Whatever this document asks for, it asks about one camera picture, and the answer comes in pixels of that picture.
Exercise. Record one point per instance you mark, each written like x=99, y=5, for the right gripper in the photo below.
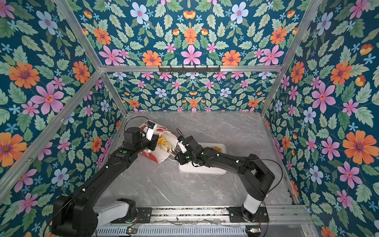
x=180, y=155

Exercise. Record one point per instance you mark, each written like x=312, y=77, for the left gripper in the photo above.
x=153, y=139

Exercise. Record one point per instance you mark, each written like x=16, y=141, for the red white paper bag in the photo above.
x=160, y=154

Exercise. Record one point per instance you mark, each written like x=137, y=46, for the yellow twisted bread roll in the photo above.
x=162, y=142

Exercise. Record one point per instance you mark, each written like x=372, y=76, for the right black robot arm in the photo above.
x=255, y=176

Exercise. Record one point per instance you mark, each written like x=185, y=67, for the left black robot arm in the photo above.
x=77, y=215

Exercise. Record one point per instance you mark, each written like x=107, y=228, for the white rectangular tray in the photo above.
x=189, y=168

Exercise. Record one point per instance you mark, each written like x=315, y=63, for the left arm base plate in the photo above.
x=139, y=215

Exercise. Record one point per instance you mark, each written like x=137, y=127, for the aluminium front rail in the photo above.
x=214, y=221

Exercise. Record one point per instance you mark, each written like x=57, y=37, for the black wall hook rail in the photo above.
x=189, y=69

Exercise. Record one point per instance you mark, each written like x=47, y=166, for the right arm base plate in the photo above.
x=238, y=214

